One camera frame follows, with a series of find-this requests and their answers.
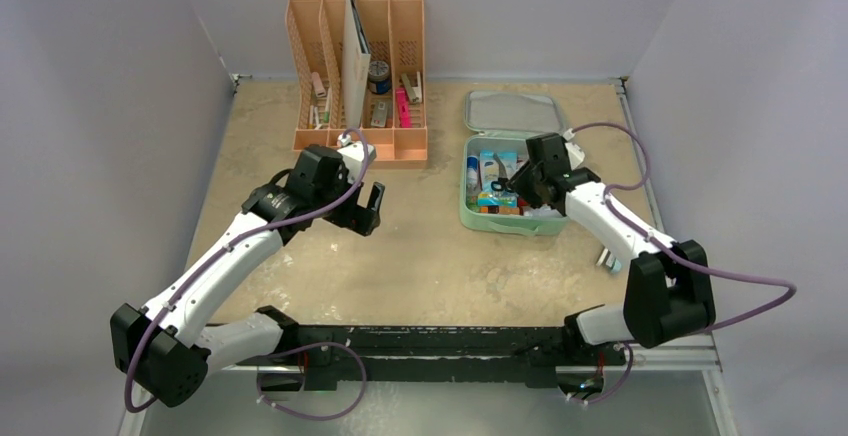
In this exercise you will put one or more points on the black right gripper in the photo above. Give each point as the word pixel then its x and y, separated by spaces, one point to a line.
pixel 530 184

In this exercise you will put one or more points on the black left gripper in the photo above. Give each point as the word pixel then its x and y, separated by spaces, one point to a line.
pixel 360 221

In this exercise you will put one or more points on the small white bottle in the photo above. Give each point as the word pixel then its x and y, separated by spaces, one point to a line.
pixel 544 211

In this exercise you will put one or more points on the black handled scissors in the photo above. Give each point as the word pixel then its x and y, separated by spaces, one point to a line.
pixel 502 176

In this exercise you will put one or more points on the blue cotton swab bag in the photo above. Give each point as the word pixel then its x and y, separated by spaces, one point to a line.
pixel 489 161

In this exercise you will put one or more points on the mint green case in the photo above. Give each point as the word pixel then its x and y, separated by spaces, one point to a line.
pixel 503 121

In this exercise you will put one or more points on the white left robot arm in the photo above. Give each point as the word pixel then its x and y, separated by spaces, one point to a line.
pixel 167 347

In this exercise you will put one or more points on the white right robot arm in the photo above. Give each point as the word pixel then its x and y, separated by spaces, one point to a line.
pixel 668 292

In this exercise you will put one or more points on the small grey box organizer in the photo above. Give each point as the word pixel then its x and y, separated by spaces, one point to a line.
pixel 380 114

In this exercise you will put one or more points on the pink item in organizer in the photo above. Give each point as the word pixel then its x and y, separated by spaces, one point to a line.
pixel 402 104

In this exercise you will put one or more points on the grey stapler in organizer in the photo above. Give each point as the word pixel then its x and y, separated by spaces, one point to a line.
pixel 412 84

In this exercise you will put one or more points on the pink tube in organizer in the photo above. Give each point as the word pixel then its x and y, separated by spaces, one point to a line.
pixel 319 89

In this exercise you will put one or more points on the dark round jar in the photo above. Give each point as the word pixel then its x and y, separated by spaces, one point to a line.
pixel 379 77

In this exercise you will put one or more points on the white board in organizer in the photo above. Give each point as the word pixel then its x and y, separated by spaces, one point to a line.
pixel 356 59

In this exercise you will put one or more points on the peach desk organizer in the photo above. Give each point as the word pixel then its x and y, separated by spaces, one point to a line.
pixel 396 33

